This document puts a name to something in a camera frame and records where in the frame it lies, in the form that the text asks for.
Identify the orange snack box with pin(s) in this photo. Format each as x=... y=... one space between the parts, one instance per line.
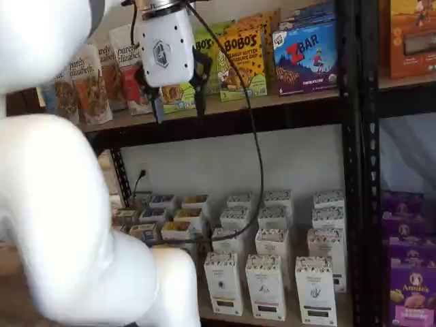
x=412 y=37

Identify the white box pink strip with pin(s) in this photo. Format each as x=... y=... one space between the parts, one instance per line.
x=265 y=286

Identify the small white box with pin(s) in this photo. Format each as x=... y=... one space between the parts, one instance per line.
x=126 y=214

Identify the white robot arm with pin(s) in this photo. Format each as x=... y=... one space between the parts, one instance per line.
x=51 y=204

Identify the blue granola bag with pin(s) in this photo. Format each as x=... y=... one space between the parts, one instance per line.
x=49 y=100

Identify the white box green strip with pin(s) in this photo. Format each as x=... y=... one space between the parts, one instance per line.
x=316 y=289

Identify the green Bobo's box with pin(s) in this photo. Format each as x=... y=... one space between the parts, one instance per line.
x=177 y=100
x=218 y=44

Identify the yellow Bobo's box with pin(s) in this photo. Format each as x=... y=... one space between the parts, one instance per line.
x=269 y=41
x=242 y=64

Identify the red purely elizabeth granola bag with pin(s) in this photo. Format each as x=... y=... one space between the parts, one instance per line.
x=127 y=81

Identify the orange purely elizabeth granola bag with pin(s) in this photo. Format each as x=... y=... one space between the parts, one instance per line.
x=109 y=75

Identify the purple Annie's box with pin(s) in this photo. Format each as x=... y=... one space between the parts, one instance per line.
x=412 y=252
x=413 y=299
x=402 y=202
x=403 y=225

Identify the small box yellow window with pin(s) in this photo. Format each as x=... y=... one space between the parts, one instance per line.
x=188 y=216
x=195 y=201
x=175 y=231

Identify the blue Z Bar box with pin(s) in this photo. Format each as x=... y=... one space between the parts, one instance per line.
x=306 y=61
x=310 y=15

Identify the brown purely elizabeth granola bag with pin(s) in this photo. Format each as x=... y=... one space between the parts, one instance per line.
x=90 y=92

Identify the small box blue window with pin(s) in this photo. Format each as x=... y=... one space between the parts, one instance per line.
x=163 y=201
x=143 y=232
x=153 y=215

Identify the white granola bag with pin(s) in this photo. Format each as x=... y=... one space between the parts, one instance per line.
x=66 y=98

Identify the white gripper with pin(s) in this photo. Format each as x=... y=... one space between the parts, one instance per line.
x=167 y=51

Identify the white leaf-print pantry box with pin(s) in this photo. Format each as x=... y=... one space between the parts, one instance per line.
x=235 y=218
x=240 y=201
x=272 y=217
x=330 y=248
x=231 y=243
x=328 y=199
x=327 y=218
x=272 y=242
x=278 y=198

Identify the white wall outlet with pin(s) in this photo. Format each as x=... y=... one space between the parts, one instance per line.
x=143 y=173

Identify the white box orange strip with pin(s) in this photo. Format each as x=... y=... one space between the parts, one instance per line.
x=223 y=282

